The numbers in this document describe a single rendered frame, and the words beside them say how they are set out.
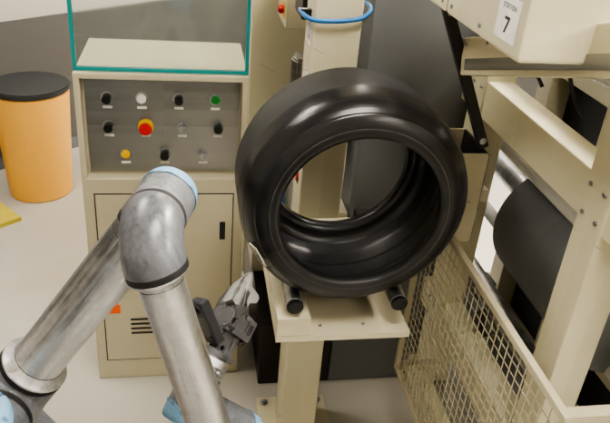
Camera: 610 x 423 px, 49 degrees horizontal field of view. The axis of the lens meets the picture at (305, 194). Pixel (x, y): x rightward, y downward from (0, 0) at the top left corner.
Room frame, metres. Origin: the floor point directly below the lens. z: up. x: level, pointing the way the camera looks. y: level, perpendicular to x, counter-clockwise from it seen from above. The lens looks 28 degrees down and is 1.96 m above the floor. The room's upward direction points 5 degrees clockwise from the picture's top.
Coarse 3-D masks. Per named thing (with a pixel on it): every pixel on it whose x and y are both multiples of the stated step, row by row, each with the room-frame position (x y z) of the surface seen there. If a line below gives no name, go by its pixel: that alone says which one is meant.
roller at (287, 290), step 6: (282, 282) 1.46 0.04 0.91; (282, 288) 1.45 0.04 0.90; (288, 288) 1.42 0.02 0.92; (288, 294) 1.40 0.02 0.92; (294, 294) 1.39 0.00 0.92; (300, 294) 1.41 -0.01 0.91; (288, 300) 1.38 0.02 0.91; (294, 300) 1.37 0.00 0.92; (300, 300) 1.38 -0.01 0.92; (288, 306) 1.37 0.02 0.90; (294, 306) 1.37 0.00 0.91; (300, 306) 1.37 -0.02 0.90; (294, 312) 1.37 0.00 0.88
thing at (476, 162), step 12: (456, 132) 1.96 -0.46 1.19; (468, 132) 1.94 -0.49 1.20; (468, 144) 1.91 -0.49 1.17; (468, 156) 1.76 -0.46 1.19; (480, 156) 1.77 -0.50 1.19; (468, 168) 1.77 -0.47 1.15; (480, 168) 1.77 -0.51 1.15; (468, 180) 1.77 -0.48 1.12; (480, 180) 1.77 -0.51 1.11; (468, 192) 1.77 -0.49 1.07; (480, 192) 1.78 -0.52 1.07; (468, 204) 1.77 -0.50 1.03; (468, 216) 1.77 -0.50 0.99; (468, 228) 1.77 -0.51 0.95; (468, 240) 1.78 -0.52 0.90
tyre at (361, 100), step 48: (288, 96) 1.52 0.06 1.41; (336, 96) 1.43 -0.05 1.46; (384, 96) 1.44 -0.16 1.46; (240, 144) 1.56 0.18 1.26; (288, 144) 1.37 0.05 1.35; (336, 144) 1.37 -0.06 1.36; (432, 144) 1.42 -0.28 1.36; (240, 192) 1.40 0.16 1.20; (432, 192) 1.66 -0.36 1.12; (288, 240) 1.61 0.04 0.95; (336, 240) 1.66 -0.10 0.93; (384, 240) 1.65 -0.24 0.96; (432, 240) 1.43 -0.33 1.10; (336, 288) 1.38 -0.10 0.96; (384, 288) 1.41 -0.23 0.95
